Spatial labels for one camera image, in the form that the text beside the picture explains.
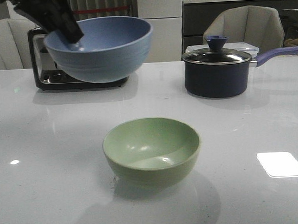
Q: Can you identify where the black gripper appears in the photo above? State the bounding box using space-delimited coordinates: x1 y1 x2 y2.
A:
9 0 84 43

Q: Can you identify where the blue bowl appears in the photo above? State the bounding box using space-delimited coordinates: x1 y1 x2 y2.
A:
44 16 153 83

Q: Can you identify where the green bowl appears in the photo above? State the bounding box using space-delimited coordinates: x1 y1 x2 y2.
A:
103 117 201 188

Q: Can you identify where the black and silver toaster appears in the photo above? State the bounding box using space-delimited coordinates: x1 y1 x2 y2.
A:
27 28 128 90

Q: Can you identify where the beige chair left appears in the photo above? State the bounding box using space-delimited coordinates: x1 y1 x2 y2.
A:
0 18 38 70

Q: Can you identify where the beige chair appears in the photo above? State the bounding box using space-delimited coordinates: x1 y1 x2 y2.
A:
0 18 38 70
203 5 285 53

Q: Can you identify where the white cabinet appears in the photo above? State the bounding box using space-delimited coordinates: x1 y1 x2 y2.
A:
137 0 183 63

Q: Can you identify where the grey counter unit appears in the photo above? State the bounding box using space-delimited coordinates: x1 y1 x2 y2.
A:
182 0 298 52

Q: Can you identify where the glass pot lid blue knob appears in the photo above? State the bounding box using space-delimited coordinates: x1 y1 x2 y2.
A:
182 35 251 65

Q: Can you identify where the dark blue saucepan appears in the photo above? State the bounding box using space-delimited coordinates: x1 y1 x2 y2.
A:
184 46 298 98

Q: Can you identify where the clear plastic container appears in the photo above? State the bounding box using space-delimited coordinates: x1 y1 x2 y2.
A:
185 42 259 57

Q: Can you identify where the beige chair right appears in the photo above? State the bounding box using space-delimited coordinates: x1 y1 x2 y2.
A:
203 5 285 53

